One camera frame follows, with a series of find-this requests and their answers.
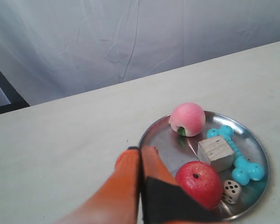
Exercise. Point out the red toy apple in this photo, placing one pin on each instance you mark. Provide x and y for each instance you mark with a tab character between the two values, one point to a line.
201	182

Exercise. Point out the small wooden die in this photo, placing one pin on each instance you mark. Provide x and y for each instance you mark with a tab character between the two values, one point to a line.
231	191

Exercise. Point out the white wrinkled backdrop cloth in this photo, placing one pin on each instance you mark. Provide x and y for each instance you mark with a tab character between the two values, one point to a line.
51	49

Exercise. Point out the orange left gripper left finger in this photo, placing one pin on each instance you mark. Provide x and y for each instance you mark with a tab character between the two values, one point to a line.
117	200

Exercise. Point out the grey wooden cube block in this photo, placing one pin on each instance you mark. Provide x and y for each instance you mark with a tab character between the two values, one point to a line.
216	152

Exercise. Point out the dark frame post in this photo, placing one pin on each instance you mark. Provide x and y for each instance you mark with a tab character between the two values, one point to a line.
10	99

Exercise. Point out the large round metal plate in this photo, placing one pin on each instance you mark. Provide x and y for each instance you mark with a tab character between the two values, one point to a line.
175	150

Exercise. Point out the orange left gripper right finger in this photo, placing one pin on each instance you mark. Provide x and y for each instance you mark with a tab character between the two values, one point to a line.
163	200

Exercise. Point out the turquoise rubber bone toy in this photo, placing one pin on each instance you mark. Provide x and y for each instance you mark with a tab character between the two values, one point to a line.
244	170

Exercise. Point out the pink toy peach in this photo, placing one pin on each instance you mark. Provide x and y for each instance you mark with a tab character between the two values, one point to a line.
187	119

